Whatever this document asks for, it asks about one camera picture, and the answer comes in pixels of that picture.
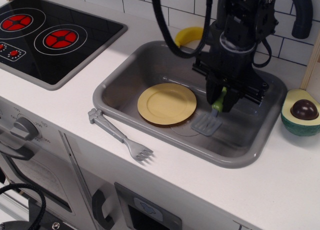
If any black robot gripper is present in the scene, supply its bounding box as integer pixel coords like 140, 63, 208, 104
193, 22, 269, 112

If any green handled grey spatula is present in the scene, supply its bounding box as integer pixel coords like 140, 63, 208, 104
191, 87, 227, 137

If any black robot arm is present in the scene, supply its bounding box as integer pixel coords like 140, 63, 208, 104
192, 0, 278, 112

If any yellow plastic plate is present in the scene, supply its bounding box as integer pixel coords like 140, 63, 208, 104
137, 83, 197, 125

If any dark grey sink faucet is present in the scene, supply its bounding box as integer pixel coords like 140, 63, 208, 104
291, 0, 313, 39

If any grey toy sink basin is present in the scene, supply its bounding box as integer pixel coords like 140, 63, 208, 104
93, 41, 287, 168

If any yellow toy banana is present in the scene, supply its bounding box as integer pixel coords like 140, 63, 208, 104
174, 27, 204, 48

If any toy avocado half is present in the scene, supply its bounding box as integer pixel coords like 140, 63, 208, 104
281, 89, 320, 136

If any grey plastic toy fork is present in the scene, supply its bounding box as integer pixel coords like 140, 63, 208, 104
88, 108, 153, 161

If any black toy stovetop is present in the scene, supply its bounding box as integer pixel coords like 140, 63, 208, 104
0, 0, 128, 91

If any grey oven knob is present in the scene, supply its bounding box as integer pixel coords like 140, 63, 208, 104
10, 117, 39, 140

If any black braided cable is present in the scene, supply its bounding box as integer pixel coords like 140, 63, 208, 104
0, 183, 47, 230
150, 0, 213, 59

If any black dishwasher door handle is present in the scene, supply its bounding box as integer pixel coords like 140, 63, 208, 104
91, 189, 115, 230

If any grey oven door handle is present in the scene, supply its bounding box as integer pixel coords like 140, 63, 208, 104
0, 132, 35, 161

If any black braided cable lower left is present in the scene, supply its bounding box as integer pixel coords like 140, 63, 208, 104
0, 183, 47, 230

